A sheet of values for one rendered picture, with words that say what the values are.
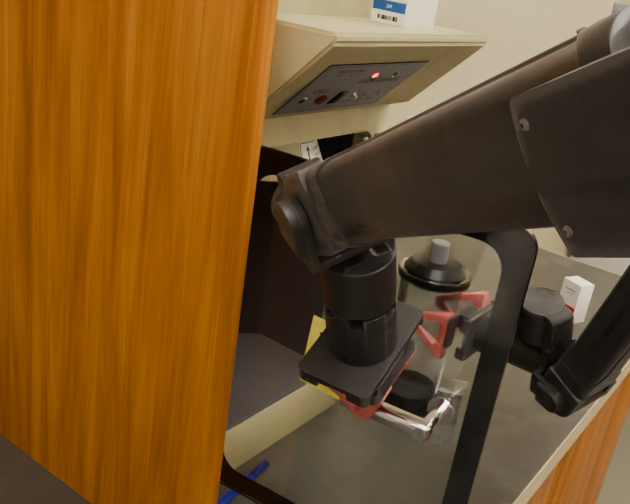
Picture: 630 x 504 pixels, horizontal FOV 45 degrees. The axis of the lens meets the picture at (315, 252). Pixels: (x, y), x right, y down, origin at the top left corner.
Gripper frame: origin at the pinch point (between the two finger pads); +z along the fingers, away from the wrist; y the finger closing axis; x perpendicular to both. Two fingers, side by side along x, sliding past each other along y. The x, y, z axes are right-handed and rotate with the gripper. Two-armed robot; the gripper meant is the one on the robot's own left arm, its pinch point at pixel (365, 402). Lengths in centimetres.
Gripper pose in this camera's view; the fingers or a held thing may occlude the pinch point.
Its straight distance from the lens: 69.9
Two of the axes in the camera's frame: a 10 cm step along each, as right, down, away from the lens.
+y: -5.3, 6.2, -5.8
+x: 8.4, 3.2, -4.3
